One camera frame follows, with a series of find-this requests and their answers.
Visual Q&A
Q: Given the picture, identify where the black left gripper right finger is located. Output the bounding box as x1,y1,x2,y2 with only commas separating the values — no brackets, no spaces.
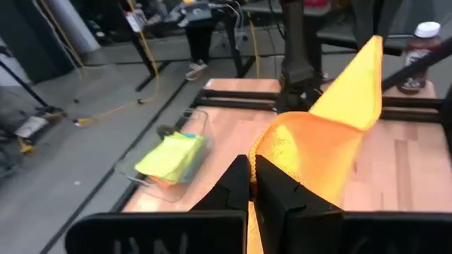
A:
254,155,343,254

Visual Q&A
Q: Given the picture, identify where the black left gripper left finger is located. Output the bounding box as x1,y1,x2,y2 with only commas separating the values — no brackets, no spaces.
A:
190,154,251,213

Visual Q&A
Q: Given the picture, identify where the blue microfiber towel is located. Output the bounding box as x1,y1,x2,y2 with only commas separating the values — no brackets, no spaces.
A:
174,133,209,184

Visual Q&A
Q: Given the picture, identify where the green microfiber towel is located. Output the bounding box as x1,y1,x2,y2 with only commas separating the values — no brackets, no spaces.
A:
133,132,207,184

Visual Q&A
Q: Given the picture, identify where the clear plastic bin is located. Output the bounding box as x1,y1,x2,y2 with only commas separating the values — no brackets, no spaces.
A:
113,108,215,204

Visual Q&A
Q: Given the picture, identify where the person's shoe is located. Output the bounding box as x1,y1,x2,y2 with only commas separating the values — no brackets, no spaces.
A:
184,59,208,82

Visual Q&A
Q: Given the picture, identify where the black desk leg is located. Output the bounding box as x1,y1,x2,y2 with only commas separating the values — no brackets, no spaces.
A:
119,0,171,92

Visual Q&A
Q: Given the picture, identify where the person's leg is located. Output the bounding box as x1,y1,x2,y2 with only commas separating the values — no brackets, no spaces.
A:
185,24,216,65

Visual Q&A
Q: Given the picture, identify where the brown printed canister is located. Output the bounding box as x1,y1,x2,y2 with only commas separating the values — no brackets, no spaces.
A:
397,21,443,95

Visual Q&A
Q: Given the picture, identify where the white power adapter box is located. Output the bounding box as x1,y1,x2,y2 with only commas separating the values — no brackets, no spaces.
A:
14,116,49,138

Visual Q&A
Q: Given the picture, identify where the yellow hanging cable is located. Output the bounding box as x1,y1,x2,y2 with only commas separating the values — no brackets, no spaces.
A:
72,0,162,127

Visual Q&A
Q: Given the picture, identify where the black diagonal frame strut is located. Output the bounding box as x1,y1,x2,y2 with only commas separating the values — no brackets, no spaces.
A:
381,37,452,92

